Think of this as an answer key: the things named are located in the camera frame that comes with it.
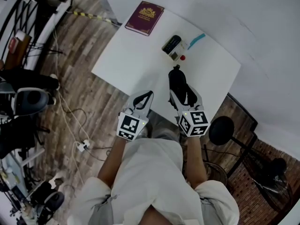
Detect white power strip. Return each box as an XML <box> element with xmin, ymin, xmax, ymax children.
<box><xmin>75</xmin><ymin>139</ymin><xmax>91</xmax><ymax>152</ymax></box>

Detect black floor fan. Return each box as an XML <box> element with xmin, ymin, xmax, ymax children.
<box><xmin>240</xmin><ymin>146</ymin><xmax>295</xmax><ymax>214</ymax></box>

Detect black metal frame rack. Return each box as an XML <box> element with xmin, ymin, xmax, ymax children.
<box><xmin>0</xmin><ymin>0</ymin><xmax>64</xmax><ymax>65</ymax></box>

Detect white desk organizer tray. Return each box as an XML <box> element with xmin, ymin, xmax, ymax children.
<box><xmin>161</xmin><ymin>35</ymin><xmax>188</xmax><ymax>61</ymax></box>

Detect grey office chair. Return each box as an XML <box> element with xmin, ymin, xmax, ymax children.
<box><xmin>13</xmin><ymin>87</ymin><xmax>50</xmax><ymax>116</ymax></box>

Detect white power cable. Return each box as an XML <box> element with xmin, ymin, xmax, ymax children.
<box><xmin>52</xmin><ymin>29</ymin><xmax>89</xmax><ymax>187</ymax></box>

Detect person's grey shorts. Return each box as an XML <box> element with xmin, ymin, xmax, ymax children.
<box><xmin>144</xmin><ymin>120</ymin><xmax>181</xmax><ymax>142</ymax></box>

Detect person's left forearm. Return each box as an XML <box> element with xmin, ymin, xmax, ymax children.
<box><xmin>97</xmin><ymin>138</ymin><xmax>129</xmax><ymax>188</ymax></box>

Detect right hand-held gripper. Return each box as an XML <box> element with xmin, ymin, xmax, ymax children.
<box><xmin>168</xmin><ymin>83</ymin><xmax>210</xmax><ymax>138</ymax></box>

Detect teal pen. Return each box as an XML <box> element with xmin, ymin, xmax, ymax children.
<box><xmin>187</xmin><ymin>33</ymin><xmax>206</xmax><ymax>51</ymax></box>

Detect maroon hardcover book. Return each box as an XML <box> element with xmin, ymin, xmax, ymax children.
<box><xmin>124</xmin><ymin>0</ymin><xmax>165</xmax><ymax>37</ymax></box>

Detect white table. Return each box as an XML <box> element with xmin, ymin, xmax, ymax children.
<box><xmin>90</xmin><ymin>0</ymin><xmax>242</xmax><ymax>127</ymax></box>

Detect brown wicker basket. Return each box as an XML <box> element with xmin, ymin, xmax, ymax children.
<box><xmin>203</xmin><ymin>162</ymin><xmax>228</xmax><ymax>188</ymax></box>

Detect yellow black striped cable cover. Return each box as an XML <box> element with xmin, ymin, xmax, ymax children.
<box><xmin>70</xmin><ymin>10</ymin><xmax>118</xmax><ymax>27</ymax></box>

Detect person's right forearm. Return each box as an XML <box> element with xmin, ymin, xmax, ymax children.
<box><xmin>184</xmin><ymin>135</ymin><xmax>210</xmax><ymax>190</ymax></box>

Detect black round stool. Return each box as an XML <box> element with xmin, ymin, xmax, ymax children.
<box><xmin>208</xmin><ymin>116</ymin><xmax>257</xmax><ymax>153</ymax></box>

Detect person's white shirt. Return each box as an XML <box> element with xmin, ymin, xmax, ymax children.
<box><xmin>67</xmin><ymin>137</ymin><xmax>240</xmax><ymax>225</ymax></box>

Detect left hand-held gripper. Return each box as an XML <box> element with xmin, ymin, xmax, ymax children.
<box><xmin>116</xmin><ymin>90</ymin><xmax>154</xmax><ymax>141</ymax></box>

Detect black remote control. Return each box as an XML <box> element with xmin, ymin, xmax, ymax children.
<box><xmin>163</xmin><ymin>35</ymin><xmax>182</xmax><ymax>53</ymax></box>

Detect brown wooden box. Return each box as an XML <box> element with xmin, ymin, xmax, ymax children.
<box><xmin>4</xmin><ymin>30</ymin><xmax>32</xmax><ymax>70</ymax></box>

